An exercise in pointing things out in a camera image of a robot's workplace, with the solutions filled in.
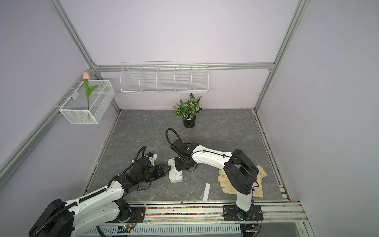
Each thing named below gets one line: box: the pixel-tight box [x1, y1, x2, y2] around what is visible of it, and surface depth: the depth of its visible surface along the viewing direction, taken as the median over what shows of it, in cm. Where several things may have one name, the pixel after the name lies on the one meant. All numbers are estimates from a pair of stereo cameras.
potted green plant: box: [172, 93, 203, 129], surface depth 91 cm
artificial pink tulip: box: [82, 71, 99, 111], surface depth 86 cm
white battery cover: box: [202, 182, 211, 202], surface depth 82 cm
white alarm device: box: [167, 158, 184, 184], surface depth 84 cm
